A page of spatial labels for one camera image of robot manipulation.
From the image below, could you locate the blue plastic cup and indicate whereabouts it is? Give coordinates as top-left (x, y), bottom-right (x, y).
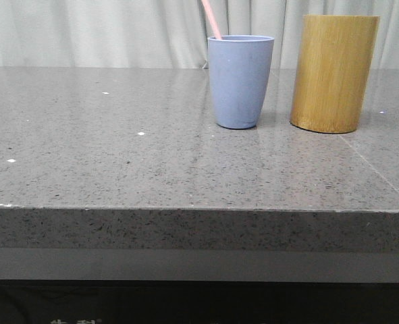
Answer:
top-left (208, 35), bottom-right (274, 130)

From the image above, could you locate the pink chopstick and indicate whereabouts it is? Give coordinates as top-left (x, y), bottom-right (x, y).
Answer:
top-left (201, 0), bottom-right (222, 41)

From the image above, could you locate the bamboo cylindrical holder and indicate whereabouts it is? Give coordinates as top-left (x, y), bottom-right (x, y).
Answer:
top-left (290, 14), bottom-right (379, 134)

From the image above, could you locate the white pleated curtain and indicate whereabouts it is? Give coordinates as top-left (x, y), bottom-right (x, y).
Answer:
top-left (0, 1), bottom-right (399, 69)

